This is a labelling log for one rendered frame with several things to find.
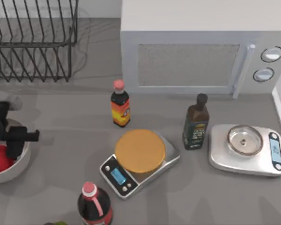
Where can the white bowl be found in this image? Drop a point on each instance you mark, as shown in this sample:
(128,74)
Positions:
(18,168)

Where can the green object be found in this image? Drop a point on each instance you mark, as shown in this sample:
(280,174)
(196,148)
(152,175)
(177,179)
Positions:
(57,223)

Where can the pink-capped orange label bottle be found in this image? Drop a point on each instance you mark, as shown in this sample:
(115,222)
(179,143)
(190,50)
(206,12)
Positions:
(120,110)

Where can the red-capped dark soda bottle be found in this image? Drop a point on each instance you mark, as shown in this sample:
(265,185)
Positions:
(94,206)

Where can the orange round scale plate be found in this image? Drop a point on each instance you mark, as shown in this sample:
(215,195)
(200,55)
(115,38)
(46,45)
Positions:
(140,150)

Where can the microwave oven door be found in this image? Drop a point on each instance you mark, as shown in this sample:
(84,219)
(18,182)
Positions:
(131,65)

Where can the silver and black kitchen scale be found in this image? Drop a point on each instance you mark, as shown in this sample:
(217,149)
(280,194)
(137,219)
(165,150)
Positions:
(168,152)

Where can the dark green oil bottle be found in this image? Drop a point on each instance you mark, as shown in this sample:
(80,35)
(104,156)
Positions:
(195,126)

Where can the white rounded kitchen scale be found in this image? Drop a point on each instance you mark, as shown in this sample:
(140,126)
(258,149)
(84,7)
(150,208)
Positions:
(224,157)

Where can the pale microwave oven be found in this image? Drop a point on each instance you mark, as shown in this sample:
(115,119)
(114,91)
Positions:
(201,18)

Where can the round glass bowl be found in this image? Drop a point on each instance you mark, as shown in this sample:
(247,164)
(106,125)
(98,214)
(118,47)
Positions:
(244,140)

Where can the small microwave knob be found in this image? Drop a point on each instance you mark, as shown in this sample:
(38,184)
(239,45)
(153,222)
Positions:
(263,74)

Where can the large microwave knob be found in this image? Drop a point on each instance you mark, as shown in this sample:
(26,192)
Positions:
(271,54)

